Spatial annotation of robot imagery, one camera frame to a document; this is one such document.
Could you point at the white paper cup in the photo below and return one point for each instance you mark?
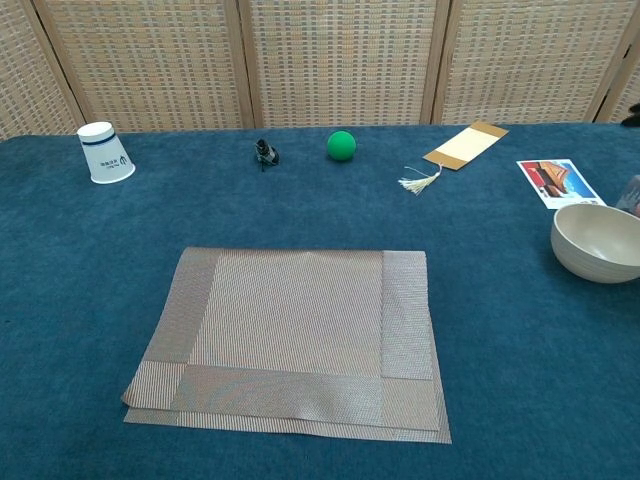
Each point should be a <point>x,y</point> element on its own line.
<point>107,157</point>

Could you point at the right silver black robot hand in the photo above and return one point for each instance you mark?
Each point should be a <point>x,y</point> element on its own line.
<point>635,115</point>

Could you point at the beige woven placemat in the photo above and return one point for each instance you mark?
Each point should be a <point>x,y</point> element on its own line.
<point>300,320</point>

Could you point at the green ball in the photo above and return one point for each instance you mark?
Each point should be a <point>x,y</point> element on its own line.
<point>341,146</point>

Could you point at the blue table cloth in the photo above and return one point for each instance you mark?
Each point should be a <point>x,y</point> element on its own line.
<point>75,300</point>

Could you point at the white bowl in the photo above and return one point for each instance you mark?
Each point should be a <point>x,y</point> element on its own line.
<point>595,250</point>

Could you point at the picture postcard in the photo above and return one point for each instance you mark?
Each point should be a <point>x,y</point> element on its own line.
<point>557,182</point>

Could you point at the bamboo folding screen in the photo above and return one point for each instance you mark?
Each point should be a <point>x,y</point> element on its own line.
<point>340,60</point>

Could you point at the cream bookmark with tassel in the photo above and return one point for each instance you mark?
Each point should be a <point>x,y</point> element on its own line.
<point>467,145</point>

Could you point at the small black clip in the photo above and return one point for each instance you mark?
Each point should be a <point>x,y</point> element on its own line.
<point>266,152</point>

